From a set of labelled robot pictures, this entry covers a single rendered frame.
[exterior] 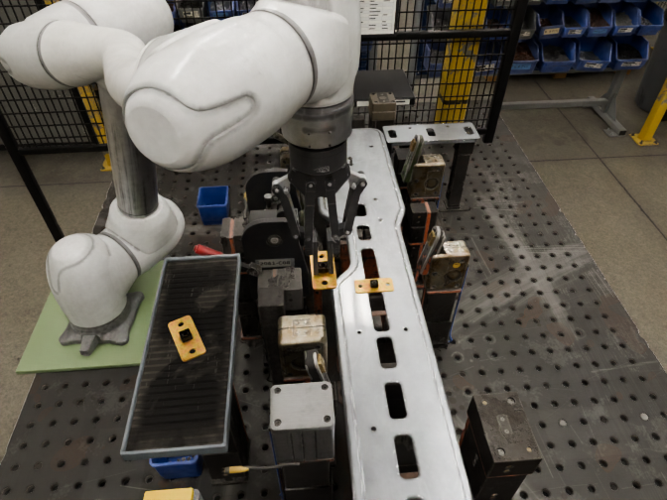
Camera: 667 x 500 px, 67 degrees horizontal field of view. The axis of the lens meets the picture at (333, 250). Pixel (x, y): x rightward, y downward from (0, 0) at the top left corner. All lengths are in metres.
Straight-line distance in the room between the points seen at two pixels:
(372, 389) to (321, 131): 0.52
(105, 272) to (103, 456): 0.43
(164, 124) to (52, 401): 1.10
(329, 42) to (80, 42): 0.44
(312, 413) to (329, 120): 0.44
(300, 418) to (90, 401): 0.73
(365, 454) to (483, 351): 0.61
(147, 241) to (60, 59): 0.63
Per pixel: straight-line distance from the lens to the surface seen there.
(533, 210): 1.89
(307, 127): 0.60
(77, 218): 3.14
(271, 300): 0.95
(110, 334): 1.47
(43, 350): 1.54
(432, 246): 1.11
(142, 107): 0.43
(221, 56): 0.44
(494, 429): 0.92
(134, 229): 1.38
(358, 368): 0.97
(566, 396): 1.40
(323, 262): 0.80
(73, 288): 1.35
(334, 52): 0.54
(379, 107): 1.64
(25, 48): 0.96
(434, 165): 1.40
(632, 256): 3.00
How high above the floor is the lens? 1.81
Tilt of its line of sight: 44 degrees down
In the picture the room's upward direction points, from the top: straight up
